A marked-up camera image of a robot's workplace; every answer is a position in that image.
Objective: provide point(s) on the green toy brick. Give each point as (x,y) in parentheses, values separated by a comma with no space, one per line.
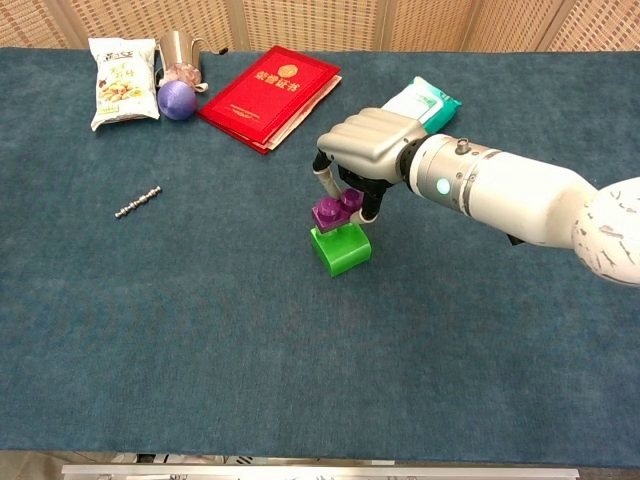
(344,252)

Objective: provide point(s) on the white snack bag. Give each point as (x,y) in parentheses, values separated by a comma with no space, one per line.
(123,82)

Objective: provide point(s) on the pink crumpled ribbon ball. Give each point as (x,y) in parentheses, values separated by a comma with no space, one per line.
(184,73)

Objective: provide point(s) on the green wet wipes pack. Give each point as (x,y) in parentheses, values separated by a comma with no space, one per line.
(425,102)

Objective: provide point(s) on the purple ball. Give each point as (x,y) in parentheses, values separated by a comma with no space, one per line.
(176,100)

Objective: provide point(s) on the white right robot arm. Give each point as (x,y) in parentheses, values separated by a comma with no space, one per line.
(525,195)

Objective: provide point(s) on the teal table cloth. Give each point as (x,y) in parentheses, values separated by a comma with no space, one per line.
(250,340)

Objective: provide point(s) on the woven folding screen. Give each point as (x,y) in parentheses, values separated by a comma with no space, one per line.
(320,22)

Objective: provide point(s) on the purple toy brick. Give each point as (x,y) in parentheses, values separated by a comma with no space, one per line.
(334,211)

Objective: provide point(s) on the red certificate booklet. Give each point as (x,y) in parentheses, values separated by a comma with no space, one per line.
(265,96)

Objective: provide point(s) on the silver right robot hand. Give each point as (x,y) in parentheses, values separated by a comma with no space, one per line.
(370,142)

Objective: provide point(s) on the small metal camshaft rod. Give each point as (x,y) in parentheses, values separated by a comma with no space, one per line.
(138,202)

